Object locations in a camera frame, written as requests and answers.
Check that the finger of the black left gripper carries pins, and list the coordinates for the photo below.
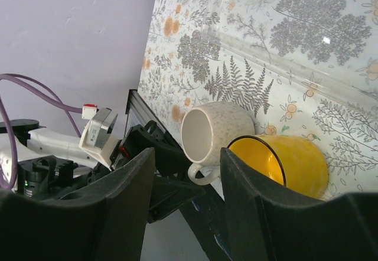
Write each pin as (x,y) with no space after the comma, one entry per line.
(169,195)
(170,159)

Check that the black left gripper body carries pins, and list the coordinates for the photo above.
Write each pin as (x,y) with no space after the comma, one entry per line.
(136,140)

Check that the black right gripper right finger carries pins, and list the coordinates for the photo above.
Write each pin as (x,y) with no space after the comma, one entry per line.
(267,221)

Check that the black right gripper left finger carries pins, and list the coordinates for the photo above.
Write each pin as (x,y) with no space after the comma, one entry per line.
(102,221)

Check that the white speckled mug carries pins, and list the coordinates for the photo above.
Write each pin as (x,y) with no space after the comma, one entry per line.
(205,130)

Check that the yellow mug black handle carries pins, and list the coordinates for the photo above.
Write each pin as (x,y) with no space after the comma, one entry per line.
(291,161)

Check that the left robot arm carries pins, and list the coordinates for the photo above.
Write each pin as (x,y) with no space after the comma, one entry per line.
(51,165)

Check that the clear plastic tray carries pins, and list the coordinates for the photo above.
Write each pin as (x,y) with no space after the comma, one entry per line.
(330,43)

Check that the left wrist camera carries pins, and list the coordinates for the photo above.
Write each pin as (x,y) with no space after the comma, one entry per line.
(97,139)

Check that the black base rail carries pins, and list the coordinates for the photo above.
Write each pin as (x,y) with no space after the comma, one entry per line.
(204,215)

